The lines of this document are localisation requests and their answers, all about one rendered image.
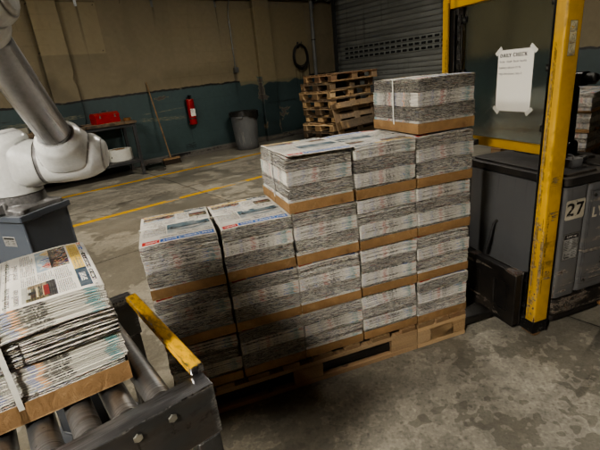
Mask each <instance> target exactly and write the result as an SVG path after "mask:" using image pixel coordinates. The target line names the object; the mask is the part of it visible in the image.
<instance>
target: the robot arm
mask: <svg viewBox="0 0 600 450"><path fill-rule="evenodd" d="M20 9H21V5H20V0H0V91H1V92H2V94H3V95H4V96H5V98H6V99H7V100H8V102H9V103H10V104H11V105H12V107H13V108H14V110H15V111H16V112H17V113H18V114H19V115H20V117H21V118H22V119H23V121H24V122H25V123H26V124H27V126H28V127H29V129H30V130H31V131H32V132H33V134H34V135H35V136H34V139H29V136H28V134H26V133H25V132H23V131H21V130H19V129H15V128H10V129H2V130H0V215H13V216H22V215H25V214H27V213H30V212H33V211H36V210H37V209H40V208H43V207H46V206H48V205H50V204H55V203H58V202H61V201H62V200H63V199H62V197H61V196H48V195H47V193H46V191H45V188H44V185H45V184H47V183H59V182H68V181H74V180H80V179H88V178H91V177H94V176H95V175H98V174H99V173H101V172H103V171H105V169H106V168H107V167H108V166H109V163H110V157H109V151H108V147H107V144H106V142H105V141H104V140H102V138H101V137H99V136H98V135H96V134H93V133H87V132H86V131H85V130H83V129H81V128H80V127H79V126H78V125H76V124H75V123H73V122H71V121H66V120H65V119H64V118H63V117H62V115H61V114H60V112H59V110H58V109H57V107H56V106H55V104H54V102H53V100H52V99H51V97H50V96H49V95H48V94H47V92H46V90H45V88H44V87H43V85H42V84H41V82H40V81H39V79H38V76H37V74H36V73H35V72H34V71H33V69H32V68H31V66H30V64H29V62H28V61H27V59H26V58H25V56H24V55H23V53H22V51H21V50H20V48H19V47H18V46H17V44H16V42H15V41H14V39H13V37H12V32H13V28H12V25H13V24H14V23H15V22H16V21H17V20H18V18H19V16H20Z"/></svg>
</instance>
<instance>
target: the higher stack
mask: <svg viewBox="0 0 600 450"><path fill-rule="evenodd" d="M475 75H476V74H475V72H457V73H447V74H445V73H442V74H429V75H420V76H411V77H402V78H395V79H383V80H377V81H374V85H373V86H374V93H373V96H374V97H373V102H374V104H375V105H374V112H375V115H374V116H375V117H374V119H375V120H383V121H392V122H393V123H394V124H395V121H399V122H406V123H414V124H422V123H427V122H433V121H444V120H450V119H455V118H462V117H467V116H472V115H473V114H474V113H475V109H474V108H475V101H474V100H476V99H474V93H473V92H474V88H475V87H474V84H475V81H474V80H475V77H474V76H475ZM376 130H379V131H385V132H388V133H390V134H392V133H391V132H393V134H399V135H406V136H409V137H413V138H416V139H415V145H416V146H415V150H414V151H415V159H414V161H415V165H416V166H415V168H414V169H415V178H416V179H420V178H425V177H429V176H435V175H439V174H444V173H448V172H453V171H461V170H466V169H470V168H471V165H472V159H473V158H472V154H473V150H474V149H473V146H474V145H473V144H474V143H473V142H474V140H473V134H474V133H473V132H472V131H473V129H470V128H465V127H463V128H458V129H447V130H441V131H436V132H430V133H425V134H420V135H416V134H411V133H405V132H399V131H393V130H387V129H376ZM469 186H470V180H469V179H459V180H455V181H450V182H446V183H441V184H436V185H433V186H428V187H420V188H415V189H414V190H415V196H416V197H415V201H416V202H415V203H414V205H415V206H414V207H415V208H414V209H415V212H416V213H417V215H416V216H417V226H416V227H417V228H423V227H427V226H430V225H434V224H438V223H442V222H446V221H453V220H457V219H461V218H465V217H469V216H470V214H471V213H470V208H471V203H470V196H471V193H470V192H471V191H470V190H468V189H470V188H469ZM468 231H469V230H468V227H467V226H462V227H459V228H455V229H449V230H445V231H440V232H437V233H433V234H429V235H426V236H422V237H415V238H416V239H417V244H416V245H417V246H416V247H417V248H416V249H417V251H416V255H417V256H416V262H417V264H416V267H417V268H416V273H417V274H419V273H423V272H426V271H432V270H435V269H439V268H443V267H446V266H449V265H453V264H457V263H462V262H465V261H467V258H468V253H469V252H468V248H469V246H468V244H469V238H470V237H468V235H469V232H468ZM467 279H468V271H467V270H466V269H464V270H460V271H455V272H452V273H448V274H445V275H442V276H438V277H435V278H432V279H426V280H423V281H420V282H416V283H414V284H415V285H414V286H415V292H416V294H417V295H416V297H417V298H416V300H417V302H416V303H417V304H416V307H417V308H416V314H417V316H421V315H424V314H427V313H432V312H434V311H438V310H441V309H444V308H447V307H450V306H453V305H457V304H462V303H465V301H466V290H465V289H466V284H467V283H466V281H467ZM465 315H466V314H465V310H461V311H459V312H453V313H450V314H448V315H445V316H441V317H438V318H436V319H433V320H430V321H424V322H422V323H419V324H418V323H417V324H414V325H415V328H416V329H417V348H420V347H424V346H428V345H431V344H434V343H437V342H439V341H442V340H445V339H448V338H452V337H455V336H458V335H461V334H463V333H465Z"/></svg>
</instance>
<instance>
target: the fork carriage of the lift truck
mask: <svg viewBox="0 0 600 450"><path fill-rule="evenodd" d="M468 252H469V253H468V258H467V260H468V269H466V270H467V271H468V279H467V281H466V283H467V284H466V289H465V290H466V297H467V298H468V299H470V300H471V301H472V302H473V303H475V304H476V303H481V304H483V305H484V306H486V307H487V308H488V309H490V310H491V314H493V315H494V316H496V317H497V318H498V319H499V320H501V321H503V322H505V323H506V324H508V325H509V326H511V327H512V326H513V325H516V324H517V325H519V324H520V314H521V296H522V287H523V277H524V272H523V271H520V270H518V269H515V268H513V267H512V266H510V265H508V264H506V263H504V262H501V261H499V260H497V259H496V258H494V257H492V256H490V255H488V254H484V253H482V252H480V251H479V250H477V249H475V248H473V247H471V246H469V248H468Z"/></svg>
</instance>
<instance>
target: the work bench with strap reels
mask: <svg viewBox="0 0 600 450"><path fill-rule="evenodd" d="M89 119H90V122H91V124H87V125H85V126H84V127H80V128H81V129H83V130H85V131H86V132H87V133H91V132H97V131H104V130H109V129H122V132H123V136H124V139H125V144H126V147H119V148H113V149H110V150H108V151H109V157H110V163H109V166H108V167H107V168H106V169H110V168H114V167H119V166H123V165H128V164H130V166H131V171H134V170H135V166H134V163H140V164H141V169H142V172H143V173H142V174H143V175H144V174H147V173H146V167H145V164H144V160H143V155H142V152H141V147H140V144H139V140H138V133H137V128H136V124H135V123H136V122H137V121H136V120H131V121H124V120H121V119H120V114H119V113H118V112H117V111H112V112H108V111H102V112H100V113H93V114H89ZM127 127H132V129H133V134H134V138H135V141H136V146H137V152H138V157H139V158H138V157H135V156H133V153H132V148H131V147H129V140H128V136H127V132H126V128H127ZM28 136H29V139H34V136H35V135H34V134H33V132H30V133H29V134H28Z"/></svg>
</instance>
